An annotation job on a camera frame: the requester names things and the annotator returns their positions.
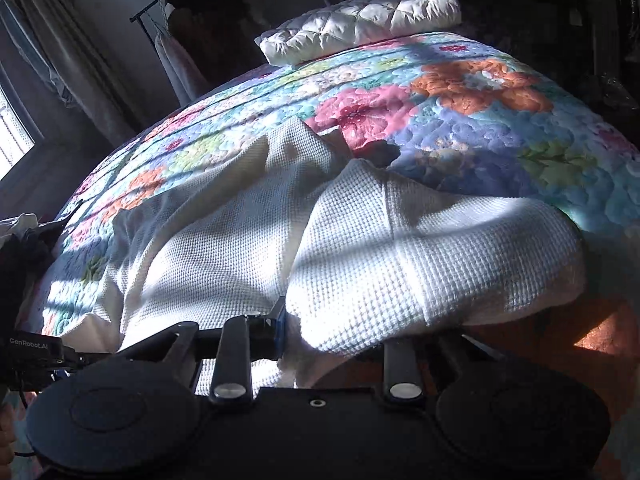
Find white waffle knit garment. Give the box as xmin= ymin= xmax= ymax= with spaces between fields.
xmin=60 ymin=120 xmax=587 ymax=397

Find black clothes rack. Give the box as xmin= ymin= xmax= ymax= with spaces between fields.
xmin=130 ymin=0 xmax=251 ymax=107

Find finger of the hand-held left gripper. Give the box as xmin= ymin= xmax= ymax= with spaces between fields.
xmin=60 ymin=349 xmax=132 ymax=368

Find black cable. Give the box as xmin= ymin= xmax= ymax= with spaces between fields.
xmin=14 ymin=389 xmax=40 ymax=459

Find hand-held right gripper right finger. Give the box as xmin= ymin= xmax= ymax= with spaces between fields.
xmin=381 ymin=332 xmax=483 ymax=405

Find beige curtain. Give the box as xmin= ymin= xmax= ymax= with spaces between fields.
xmin=0 ymin=0 xmax=147 ymax=137

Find dark hanging clothes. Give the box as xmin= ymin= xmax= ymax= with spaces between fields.
xmin=160 ymin=0 xmax=267 ymax=87

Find floral patchwork quilt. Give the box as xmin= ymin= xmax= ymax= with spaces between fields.
xmin=15 ymin=30 xmax=640 ymax=480

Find white crumpled garment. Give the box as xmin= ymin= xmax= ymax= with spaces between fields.
xmin=0 ymin=214 xmax=37 ymax=241

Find white quilted pillow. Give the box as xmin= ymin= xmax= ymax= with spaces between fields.
xmin=255 ymin=0 xmax=462 ymax=67

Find white hanging cloth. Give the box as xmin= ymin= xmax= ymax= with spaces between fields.
xmin=154 ymin=27 xmax=202 ymax=107

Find barred window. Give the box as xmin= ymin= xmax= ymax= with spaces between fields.
xmin=0 ymin=85 xmax=36 ymax=167

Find black crumpled garment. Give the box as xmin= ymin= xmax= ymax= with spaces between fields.
xmin=0 ymin=200 xmax=85 ymax=332

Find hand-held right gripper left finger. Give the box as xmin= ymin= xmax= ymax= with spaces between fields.
xmin=117 ymin=296 xmax=289 ymax=406

